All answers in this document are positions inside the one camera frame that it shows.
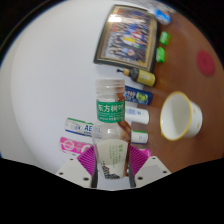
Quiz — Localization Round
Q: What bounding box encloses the dark yellow-labelled pump bottle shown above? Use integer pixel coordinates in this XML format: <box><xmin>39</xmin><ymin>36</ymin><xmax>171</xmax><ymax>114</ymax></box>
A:
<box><xmin>116</xmin><ymin>67</ymin><xmax>157</xmax><ymax>88</ymax></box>

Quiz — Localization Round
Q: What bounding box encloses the white mug with yellow rim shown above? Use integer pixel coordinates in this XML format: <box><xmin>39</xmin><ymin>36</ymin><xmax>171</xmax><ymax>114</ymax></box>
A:
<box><xmin>159</xmin><ymin>90</ymin><xmax>204</xmax><ymax>142</ymax></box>

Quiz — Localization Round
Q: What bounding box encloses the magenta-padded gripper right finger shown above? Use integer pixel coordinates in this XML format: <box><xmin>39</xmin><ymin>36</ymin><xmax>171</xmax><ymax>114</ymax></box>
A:
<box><xmin>128</xmin><ymin>145</ymin><xmax>172</xmax><ymax>189</ymax></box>

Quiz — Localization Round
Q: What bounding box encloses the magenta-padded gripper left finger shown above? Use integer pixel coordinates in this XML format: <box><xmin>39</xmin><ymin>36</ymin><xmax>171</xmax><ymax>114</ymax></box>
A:
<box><xmin>55</xmin><ymin>145</ymin><xmax>98</xmax><ymax>189</ymax></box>

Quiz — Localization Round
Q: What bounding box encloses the white bottle with blue cap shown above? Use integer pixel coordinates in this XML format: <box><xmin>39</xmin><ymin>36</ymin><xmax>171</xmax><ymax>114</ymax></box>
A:
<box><xmin>124</xmin><ymin>105</ymin><xmax>150</xmax><ymax>126</ymax></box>

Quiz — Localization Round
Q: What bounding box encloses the dark blue pump bottle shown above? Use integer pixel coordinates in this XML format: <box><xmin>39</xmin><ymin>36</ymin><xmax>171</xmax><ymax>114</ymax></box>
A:
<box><xmin>123</xmin><ymin>85</ymin><xmax>154</xmax><ymax>106</ymax></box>

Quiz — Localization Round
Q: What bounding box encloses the flat round red coaster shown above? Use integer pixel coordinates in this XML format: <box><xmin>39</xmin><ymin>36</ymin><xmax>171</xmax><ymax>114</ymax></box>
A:
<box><xmin>195</xmin><ymin>49</ymin><xmax>216</xmax><ymax>78</ymax></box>

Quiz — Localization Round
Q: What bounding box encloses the clear green-labelled drink bottle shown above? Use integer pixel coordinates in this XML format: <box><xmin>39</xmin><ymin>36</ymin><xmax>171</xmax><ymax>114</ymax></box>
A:
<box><xmin>91</xmin><ymin>78</ymin><xmax>132</xmax><ymax>182</ymax></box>

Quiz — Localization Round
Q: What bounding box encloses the small green pack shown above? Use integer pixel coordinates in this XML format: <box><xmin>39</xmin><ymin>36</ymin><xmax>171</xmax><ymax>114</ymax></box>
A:
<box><xmin>159</xmin><ymin>31</ymin><xmax>171</xmax><ymax>46</ymax></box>
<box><xmin>155</xmin><ymin>46</ymin><xmax>167</xmax><ymax>64</ymax></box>

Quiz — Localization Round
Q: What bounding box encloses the framed group photo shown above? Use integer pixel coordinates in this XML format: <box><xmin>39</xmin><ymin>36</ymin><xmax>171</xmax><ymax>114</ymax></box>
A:
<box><xmin>93</xmin><ymin>3</ymin><xmax>160</xmax><ymax>74</ymax></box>

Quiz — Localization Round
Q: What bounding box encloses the blue tissue pack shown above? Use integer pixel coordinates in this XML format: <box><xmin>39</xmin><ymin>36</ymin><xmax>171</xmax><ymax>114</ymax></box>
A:
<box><xmin>153</xmin><ymin>8</ymin><xmax>173</xmax><ymax>26</ymax></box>

